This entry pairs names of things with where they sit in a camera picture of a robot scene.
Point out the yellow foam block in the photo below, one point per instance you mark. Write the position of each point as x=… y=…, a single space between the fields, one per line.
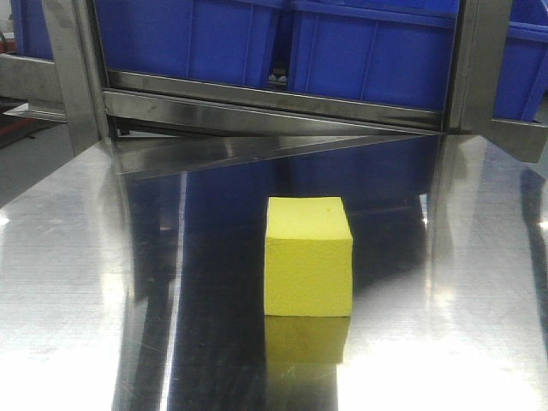
x=308 y=258

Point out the stainless steel workbench rack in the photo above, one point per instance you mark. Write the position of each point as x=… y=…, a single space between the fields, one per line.
x=76 y=87

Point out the blue bin centre left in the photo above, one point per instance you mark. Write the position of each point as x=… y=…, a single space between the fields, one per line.
x=229 y=42

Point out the blue bin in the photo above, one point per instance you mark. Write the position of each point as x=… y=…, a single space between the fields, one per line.
x=379 y=54
x=31 y=34
x=229 y=42
x=523 y=75

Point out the blue bin centre right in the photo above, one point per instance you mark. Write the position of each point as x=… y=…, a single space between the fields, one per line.
x=379 y=54

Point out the blue bin far right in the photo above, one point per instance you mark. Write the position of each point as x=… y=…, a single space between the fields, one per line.
x=523 y=75

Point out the blue bin far left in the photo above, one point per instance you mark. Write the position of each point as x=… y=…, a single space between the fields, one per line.
x=31 y=34

